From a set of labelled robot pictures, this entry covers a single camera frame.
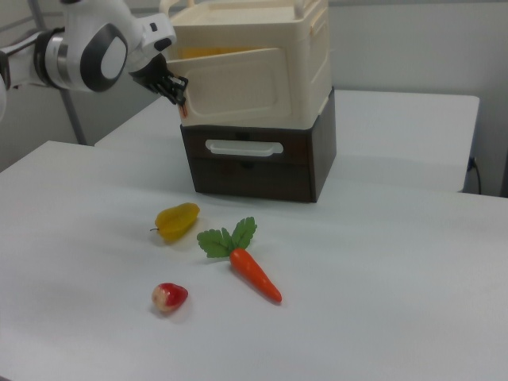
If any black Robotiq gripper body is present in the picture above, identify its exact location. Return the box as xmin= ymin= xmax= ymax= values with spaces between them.
xmin=128 ymin=55 xmax=176 ymax=91

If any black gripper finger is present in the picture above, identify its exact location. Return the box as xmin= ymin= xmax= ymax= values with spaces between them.
xmin=157 ymin=82 xmax=187 ymax=106
xmin=167 ymin=75 xmax=191 ymax=92

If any cream cabinet door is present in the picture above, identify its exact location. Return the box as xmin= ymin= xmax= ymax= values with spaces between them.
xmin=166 ymin=47 xmax=297 ymax=129

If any dark brown drawer unit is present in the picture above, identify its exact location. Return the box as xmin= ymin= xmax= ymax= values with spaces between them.
xmin=180 ymin=87 xmax=338 ymax=205

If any yellow toy starfruit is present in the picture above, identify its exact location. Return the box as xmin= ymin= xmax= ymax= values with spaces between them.
xmin=149 ymin=202 xmax=201 ymax=244

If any cream white tray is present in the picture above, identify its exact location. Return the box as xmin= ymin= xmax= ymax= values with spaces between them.
xmin=158 ymin=0 xmax=334 ymax=129

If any orange toy carrot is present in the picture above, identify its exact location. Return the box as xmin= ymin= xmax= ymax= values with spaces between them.
xmin=196 ymin=216 xmax=283 ymax=305

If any red toy wax apple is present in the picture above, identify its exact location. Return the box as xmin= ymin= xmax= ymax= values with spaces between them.
xmin=151 ymin=282 xmax=189 ymax=314

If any cream cabinet carry handle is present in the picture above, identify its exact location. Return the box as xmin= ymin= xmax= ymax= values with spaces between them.
xmin=158 ymin=0 xmax=196 ymax=19

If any white drawer handle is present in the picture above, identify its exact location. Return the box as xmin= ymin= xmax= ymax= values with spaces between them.
xmin=205 ymin=138 xmax=285 ymax=157

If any black hanging cable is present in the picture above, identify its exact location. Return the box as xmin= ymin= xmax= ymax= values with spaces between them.
xmin=468 ymin=156 xmax=483 ymax=195

